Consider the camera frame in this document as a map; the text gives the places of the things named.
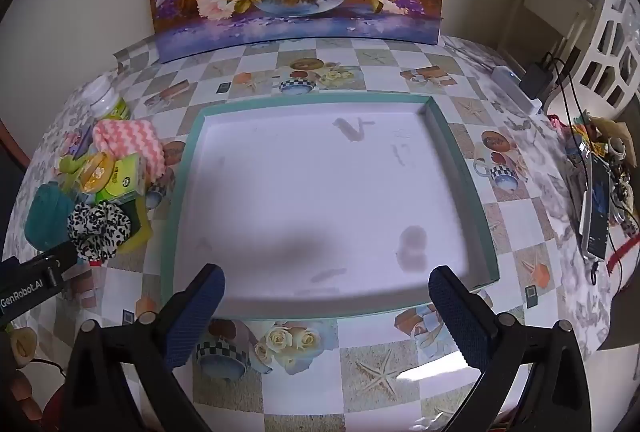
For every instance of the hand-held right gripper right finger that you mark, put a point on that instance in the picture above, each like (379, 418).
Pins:
(460, 322)

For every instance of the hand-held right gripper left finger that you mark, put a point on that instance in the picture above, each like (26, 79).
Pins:
(195, 312)

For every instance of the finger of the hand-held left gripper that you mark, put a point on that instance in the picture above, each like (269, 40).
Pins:
(60, 259)

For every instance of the teal wipes packet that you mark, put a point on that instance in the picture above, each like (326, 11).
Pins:
(47, 212)

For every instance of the leopard print scrunchie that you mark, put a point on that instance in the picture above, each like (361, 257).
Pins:
(97, 227)

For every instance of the green and yellow sponge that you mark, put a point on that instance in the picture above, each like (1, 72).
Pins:
(139, 232)

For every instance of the green tissue packet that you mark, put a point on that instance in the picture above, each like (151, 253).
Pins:
(125, 177)

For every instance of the pink zigzag cloth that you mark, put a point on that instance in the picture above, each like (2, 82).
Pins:
(135, 136)

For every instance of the teal shallow box tray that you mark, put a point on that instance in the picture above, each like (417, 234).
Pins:
(325, 192)

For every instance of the person's left hand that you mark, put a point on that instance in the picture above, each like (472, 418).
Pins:
(22, 347)

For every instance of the yellow-green small box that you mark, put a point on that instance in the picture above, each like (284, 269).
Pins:
(70, 164)

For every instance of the purple cartoon packet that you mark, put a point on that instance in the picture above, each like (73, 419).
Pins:
(80, 144)

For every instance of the grey floral tablecloth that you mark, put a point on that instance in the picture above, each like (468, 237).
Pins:
(580, 312)

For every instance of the checkered printed tablecloth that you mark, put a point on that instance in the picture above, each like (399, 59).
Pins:
(310, 357)

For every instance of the white bottle green label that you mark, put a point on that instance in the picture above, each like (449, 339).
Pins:
(112, 104)

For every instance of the smartphone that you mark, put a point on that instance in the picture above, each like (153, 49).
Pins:
(597, 207)

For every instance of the white tape roll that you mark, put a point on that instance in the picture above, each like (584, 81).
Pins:
(617, 145)

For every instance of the white power strip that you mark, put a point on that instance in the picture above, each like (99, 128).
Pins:
(505, 76)

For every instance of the black charger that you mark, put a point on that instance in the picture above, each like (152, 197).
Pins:
(535, 79)

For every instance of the white lattice furniture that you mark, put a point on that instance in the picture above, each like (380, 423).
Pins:
(615, 41)

